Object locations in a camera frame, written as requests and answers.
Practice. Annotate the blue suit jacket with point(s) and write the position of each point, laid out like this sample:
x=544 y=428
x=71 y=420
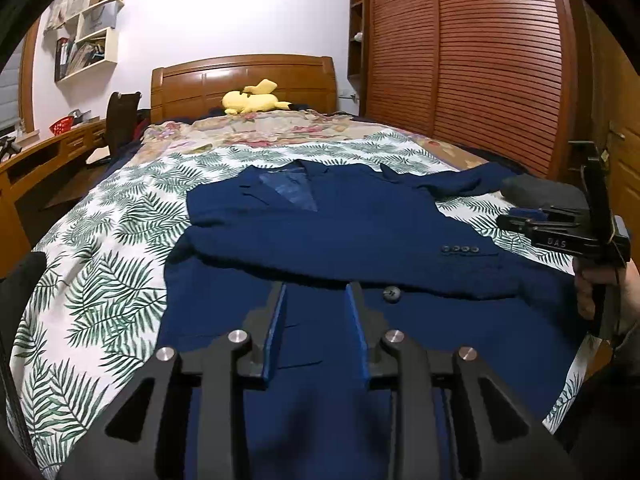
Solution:
x=350 y=220

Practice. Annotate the grey window blind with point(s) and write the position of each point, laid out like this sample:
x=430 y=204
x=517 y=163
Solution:
x=10 y=100

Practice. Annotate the white wall shelf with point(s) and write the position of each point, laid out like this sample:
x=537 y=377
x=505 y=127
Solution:
x=111 y=47

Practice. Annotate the person's right hand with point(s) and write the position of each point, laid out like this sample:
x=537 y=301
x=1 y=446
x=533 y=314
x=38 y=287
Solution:
x=585 y=295

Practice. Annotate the row of books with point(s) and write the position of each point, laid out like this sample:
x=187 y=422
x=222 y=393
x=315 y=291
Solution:
x=75 y=57

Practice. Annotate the wooden desk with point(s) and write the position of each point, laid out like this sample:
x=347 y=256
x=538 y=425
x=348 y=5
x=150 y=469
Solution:
x=30 y=160

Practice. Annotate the black desk tool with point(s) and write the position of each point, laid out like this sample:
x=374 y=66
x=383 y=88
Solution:
x=10 y=146

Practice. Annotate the white paper sheet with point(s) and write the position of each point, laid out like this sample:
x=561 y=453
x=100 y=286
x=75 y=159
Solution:
x=97 y=156

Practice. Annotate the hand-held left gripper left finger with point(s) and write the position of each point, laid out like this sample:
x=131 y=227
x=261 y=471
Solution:
x=276 y=330

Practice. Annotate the wooden louvred wardrobe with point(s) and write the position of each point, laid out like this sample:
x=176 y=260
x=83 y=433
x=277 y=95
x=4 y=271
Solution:
x=475 y=60

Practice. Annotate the wooden window frame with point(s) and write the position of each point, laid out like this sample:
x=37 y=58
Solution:
x=29 y=85

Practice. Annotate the red basket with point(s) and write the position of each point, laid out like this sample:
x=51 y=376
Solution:
x=62 y=126

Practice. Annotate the dark desk chair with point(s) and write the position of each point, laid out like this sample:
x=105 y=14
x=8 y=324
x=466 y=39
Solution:
x=120 y=115

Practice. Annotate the floral quilt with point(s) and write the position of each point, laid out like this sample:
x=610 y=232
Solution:
x=280 y=132

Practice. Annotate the dark grey cloth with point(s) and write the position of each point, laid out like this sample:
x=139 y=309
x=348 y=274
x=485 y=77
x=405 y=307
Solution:
x=540 y=190
x=20 y=280

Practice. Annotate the leaf print blanket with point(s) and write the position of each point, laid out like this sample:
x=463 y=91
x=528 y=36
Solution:
x=125 y=240

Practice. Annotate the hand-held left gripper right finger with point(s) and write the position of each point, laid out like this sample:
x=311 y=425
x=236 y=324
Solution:
x=357 y=325

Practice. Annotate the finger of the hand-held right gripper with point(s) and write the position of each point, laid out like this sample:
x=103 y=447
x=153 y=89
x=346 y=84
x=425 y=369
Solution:
x=530 y=216
x=555 y=242

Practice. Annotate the wooden door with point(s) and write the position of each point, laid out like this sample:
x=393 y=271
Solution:
x=625 y=110

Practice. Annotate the yellow plush toy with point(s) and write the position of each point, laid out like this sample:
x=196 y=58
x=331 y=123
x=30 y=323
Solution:
x=245 y=102

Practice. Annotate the wooden headboard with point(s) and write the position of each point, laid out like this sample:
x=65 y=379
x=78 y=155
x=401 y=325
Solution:
x=200 y=85

